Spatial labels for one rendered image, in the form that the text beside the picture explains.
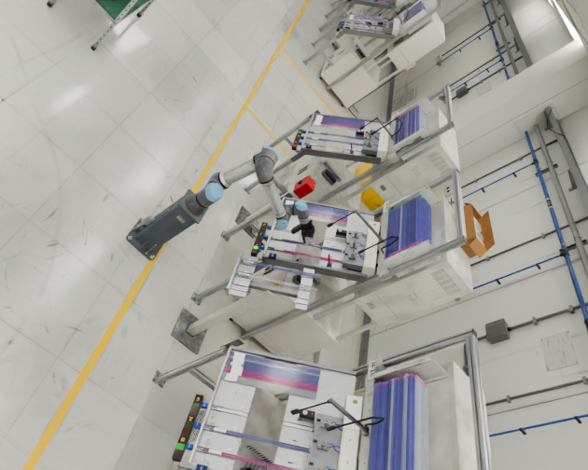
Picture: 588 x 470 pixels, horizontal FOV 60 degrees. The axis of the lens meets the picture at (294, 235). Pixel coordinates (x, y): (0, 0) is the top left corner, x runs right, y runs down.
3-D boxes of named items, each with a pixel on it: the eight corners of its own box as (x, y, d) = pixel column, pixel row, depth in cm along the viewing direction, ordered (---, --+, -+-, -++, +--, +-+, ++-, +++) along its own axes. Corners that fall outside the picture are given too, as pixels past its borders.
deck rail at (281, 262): (261, 263, 342) (261, 255, 338) (262, 260, 344) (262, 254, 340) (365, 283, 336) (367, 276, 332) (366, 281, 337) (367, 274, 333)
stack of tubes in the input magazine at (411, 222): (385, 257, 323) (421, 241, 309) (388, 210, 362) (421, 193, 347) (396, 269, 328) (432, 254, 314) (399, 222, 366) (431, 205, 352)
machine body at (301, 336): (223, 319, 389) (282, 290, 356) (246, 258, 442) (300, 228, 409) (278, 366, 414) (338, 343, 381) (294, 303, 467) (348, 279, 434)
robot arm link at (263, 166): (265, 163, 296) (291, 229, 322) (270, 155, 305) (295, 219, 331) (247, 167, 300) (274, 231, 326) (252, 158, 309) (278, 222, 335)
